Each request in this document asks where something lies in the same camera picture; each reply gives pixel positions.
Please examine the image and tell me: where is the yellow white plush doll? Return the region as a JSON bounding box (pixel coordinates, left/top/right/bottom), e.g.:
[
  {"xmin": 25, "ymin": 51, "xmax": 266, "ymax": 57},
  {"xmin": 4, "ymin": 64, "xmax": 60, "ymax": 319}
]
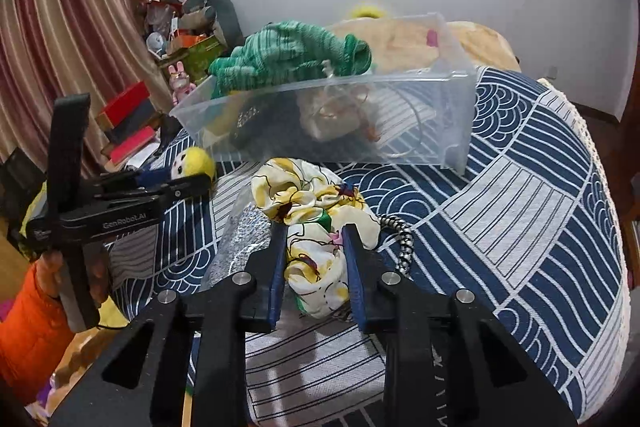
[{"xmin": 134, "ymin": 146, "xmax": 218, "ymax": 188}]

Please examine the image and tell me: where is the yellow floral white cloth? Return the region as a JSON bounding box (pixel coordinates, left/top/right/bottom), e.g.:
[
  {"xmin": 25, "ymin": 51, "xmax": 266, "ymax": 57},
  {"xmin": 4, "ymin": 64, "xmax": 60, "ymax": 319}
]
[{"xmin": 250, "ymin": 157, "xmax": 381, "ymax": 319}]

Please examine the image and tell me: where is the green knitted soft garment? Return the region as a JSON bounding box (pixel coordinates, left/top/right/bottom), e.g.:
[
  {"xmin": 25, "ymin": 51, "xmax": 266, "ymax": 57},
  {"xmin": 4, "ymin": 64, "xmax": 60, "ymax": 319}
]
[{"xmin": 208, "ymin": 20, "xmax": 372, "ymax": 98}]

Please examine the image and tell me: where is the orange jacket sleeve forearm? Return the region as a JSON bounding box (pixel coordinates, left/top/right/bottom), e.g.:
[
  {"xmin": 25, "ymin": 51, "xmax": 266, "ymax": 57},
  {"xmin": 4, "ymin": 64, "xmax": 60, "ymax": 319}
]
[{"xmin": 1, "ymin": 262, "xmax": 74, "ymax": 407}]

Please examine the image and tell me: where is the left hand on gripper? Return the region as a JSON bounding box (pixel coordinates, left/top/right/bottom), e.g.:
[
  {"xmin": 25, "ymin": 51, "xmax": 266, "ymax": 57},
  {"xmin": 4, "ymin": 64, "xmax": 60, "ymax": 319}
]
[{"xmin": 34, "ymin": 244, "xmax": 113, "ymax": 308}]

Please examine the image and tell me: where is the red book stack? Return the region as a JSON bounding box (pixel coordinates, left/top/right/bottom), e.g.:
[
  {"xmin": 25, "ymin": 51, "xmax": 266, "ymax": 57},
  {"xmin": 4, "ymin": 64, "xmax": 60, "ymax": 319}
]
[{"xmin": 94, "ymin": 81, "xmax": 163, "ymax": 166}]

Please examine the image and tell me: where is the pink rabbit plush toy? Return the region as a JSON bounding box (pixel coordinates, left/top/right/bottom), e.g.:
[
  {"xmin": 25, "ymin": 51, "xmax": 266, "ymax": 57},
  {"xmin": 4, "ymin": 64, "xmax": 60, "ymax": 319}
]
[{"xmin": 168, "ymin": 61, "xmax": 196, "ymax": 106}]

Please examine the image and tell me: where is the green cabinet with clutter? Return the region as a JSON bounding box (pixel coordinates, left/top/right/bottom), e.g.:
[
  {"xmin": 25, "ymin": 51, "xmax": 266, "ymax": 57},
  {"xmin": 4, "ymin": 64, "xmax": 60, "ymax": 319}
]
[{"xmin": 142, "ymin": 0, "xmax": 228, "ymax": 84}]

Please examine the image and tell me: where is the striped red beige curtain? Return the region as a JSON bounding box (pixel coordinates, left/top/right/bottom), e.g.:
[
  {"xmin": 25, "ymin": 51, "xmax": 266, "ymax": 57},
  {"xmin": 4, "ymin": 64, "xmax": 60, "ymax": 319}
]
[{"xmin": 1, "ymin": 0, "xmax": 171, "ymax": 168}]

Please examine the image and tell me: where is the grey green dinosaur plush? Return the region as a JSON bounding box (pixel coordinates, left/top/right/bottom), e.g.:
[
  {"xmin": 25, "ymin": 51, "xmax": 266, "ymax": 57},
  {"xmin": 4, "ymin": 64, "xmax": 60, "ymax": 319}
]
[{"xmin": 178, "ymin": 0, "xmax": 245, "ymax": 50}]

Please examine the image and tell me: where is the clear plastic storage bin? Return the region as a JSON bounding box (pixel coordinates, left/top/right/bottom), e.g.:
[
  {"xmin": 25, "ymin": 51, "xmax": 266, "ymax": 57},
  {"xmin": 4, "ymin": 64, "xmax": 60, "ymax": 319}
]
[{"xmin": 171, "ymin": 13, "xmax": 477, "ymax": 173}]

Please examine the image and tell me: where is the beige plush blanket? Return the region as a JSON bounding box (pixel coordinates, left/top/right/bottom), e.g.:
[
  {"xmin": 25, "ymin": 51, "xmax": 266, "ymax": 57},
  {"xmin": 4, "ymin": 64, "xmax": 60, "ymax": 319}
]
[{"xmin": 329, "ymin": 17, "xmax": 522, "ymax": 74}]

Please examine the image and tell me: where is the yellow plush behind blanket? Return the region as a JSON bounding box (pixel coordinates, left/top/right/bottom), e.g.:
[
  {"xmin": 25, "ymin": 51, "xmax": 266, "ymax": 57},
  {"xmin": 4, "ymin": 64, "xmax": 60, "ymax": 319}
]
[{"xmin": 349, "ymin": 3, "xmax": 387, "ymax": 20}]

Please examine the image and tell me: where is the black white braided cord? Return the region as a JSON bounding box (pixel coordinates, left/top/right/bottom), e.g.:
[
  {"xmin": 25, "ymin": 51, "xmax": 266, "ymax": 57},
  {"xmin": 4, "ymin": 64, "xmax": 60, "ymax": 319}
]
[{"xmin": 377, "ymin": 213, "xmax": 417, "ymax": 278}]

